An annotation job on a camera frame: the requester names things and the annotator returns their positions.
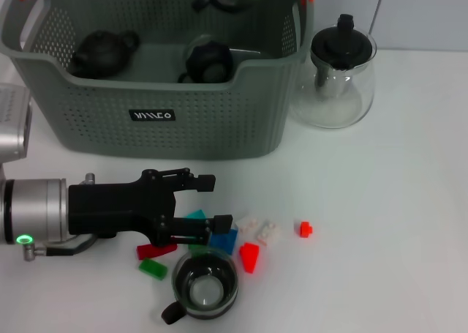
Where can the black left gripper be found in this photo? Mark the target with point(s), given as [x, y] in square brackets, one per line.
[106, 208]

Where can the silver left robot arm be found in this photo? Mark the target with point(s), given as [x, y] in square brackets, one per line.
[36, 208]

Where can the grey-green perforated storage bin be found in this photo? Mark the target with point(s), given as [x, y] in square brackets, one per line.
[204, 128]

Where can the small red toy block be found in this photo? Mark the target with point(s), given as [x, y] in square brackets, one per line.
[303, 230]

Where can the teal square toy plate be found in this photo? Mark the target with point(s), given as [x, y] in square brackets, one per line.
[195, 214]

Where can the blue square toy plate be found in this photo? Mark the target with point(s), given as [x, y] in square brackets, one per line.
[225, 242]

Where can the white toy brick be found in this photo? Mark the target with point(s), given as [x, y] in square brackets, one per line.
[248, 225]
[268, 233]

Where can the red flat toy brick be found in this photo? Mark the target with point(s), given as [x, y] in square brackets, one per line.
[150, 251]

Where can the red-orange sloped toy brick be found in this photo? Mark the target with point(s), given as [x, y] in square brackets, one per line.
[249, 258]

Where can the dark clay teapot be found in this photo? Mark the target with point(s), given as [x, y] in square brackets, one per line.
[102, 53]

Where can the glass teapot with black lid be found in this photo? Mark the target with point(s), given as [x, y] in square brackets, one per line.
[342, 45]

